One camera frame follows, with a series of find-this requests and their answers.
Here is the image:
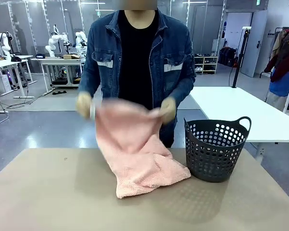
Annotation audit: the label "person's right hand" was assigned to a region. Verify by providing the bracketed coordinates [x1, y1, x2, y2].
[76, 92, 97, 120]

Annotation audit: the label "person's left hand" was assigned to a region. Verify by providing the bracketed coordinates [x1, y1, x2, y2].
[160, 96, 177, 125]

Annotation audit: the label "pink terry towel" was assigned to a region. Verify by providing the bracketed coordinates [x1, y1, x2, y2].
[94, 97, 192, 199]

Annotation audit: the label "person's right forearm denim sleeve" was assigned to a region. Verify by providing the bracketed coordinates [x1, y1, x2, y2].
[78, 68, 102, 97]

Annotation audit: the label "person's left forearm denim sleeve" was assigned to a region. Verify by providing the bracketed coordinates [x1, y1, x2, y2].
[169, 78, 197, 109]

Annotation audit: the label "white robot arm black gripper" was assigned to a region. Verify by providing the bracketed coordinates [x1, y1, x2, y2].
[45, 25, 68, 58]

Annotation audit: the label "person in denim jacket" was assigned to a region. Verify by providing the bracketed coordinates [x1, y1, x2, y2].
[78, 9, 197, 149]

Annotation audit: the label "white desk with cardboard box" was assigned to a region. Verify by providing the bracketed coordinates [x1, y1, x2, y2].
[30, 56, 86, 96]

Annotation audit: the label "light wooden shoe rack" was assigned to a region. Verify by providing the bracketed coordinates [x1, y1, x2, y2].
[194, 53, 219, 75]

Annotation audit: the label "large white table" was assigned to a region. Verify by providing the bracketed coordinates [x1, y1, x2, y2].
[189, 86, 289, 165]

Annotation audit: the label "dark grey perforated plastic basket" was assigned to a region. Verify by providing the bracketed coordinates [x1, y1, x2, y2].
[184, 116, 252, 183]

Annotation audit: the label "black suitcase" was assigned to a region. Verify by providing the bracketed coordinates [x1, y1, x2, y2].
[218, 47, 238, 67]

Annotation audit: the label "long white desk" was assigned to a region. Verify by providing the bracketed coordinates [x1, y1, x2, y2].
[0, 54, 38, 99]

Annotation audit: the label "black clothes rack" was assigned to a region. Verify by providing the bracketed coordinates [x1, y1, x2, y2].
[259, 27, 289, 78]

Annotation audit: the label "dark red and blue jacket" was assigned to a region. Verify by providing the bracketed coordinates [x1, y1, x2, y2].
[264, 26, 289, 97]

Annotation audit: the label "beige hanging coat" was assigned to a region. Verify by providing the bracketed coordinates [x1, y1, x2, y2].
[270, 30, 286, 61]

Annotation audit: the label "white robot arm black cables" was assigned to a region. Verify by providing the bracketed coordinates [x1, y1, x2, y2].
[0, 31, 14, 61]

